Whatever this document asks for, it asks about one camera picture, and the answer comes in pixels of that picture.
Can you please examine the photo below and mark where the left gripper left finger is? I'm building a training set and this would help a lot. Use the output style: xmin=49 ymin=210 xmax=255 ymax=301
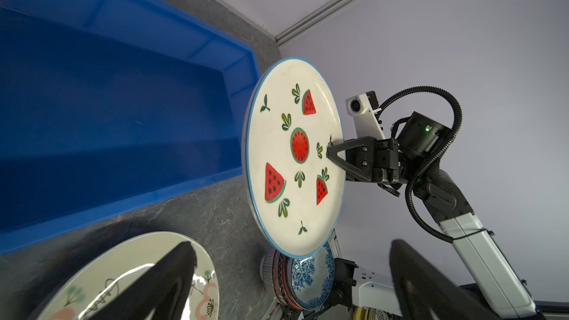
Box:
xmin=91 ymin=241 xmax=197 ymax=319

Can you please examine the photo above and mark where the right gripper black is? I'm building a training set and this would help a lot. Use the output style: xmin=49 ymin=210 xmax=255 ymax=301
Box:
xmin=326 ymin=136 xmax=407 ymax=196

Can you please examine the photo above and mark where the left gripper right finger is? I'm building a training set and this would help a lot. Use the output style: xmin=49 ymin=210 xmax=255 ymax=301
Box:
xmin=390 ymin=239 xmax=498 ymax=319

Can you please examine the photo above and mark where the watermelon pattern white plate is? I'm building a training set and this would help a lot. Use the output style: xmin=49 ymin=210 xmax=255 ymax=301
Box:
xmin=242 ymin=57 xmax=346 ymax=258

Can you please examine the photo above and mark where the cream floral plate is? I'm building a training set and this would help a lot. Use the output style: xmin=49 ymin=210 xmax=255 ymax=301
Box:
xmin=29 ymin=232 xmax=220 ymax=319

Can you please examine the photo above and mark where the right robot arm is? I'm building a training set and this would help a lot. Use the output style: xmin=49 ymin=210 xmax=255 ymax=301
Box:
xmin=327 ymin=86 xmax=543 ymax=319

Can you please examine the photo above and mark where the blue plastic bin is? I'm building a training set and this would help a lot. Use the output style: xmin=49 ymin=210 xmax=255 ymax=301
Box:
xmin=1 ymin=0 xmax=259 ymax=254

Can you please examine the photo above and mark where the red rimmed bowl underneath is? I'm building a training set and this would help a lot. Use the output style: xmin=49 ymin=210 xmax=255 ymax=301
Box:
xmin=259 ymin=250 xmax=300 ymax=310

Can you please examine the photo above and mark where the blue floral ceramic bowl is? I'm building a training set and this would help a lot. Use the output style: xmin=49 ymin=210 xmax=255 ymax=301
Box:
xmin=287 ymin=243 xmax=335 ymax=311

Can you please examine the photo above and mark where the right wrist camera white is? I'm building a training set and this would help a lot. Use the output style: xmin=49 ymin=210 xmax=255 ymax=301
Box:
xmin=346 ymin=90 xmax=386 ymax=140

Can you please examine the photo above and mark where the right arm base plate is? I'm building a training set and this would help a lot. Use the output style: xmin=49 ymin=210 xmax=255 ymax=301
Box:
xmin=327 ymin=258 xmax=359 ymax=308

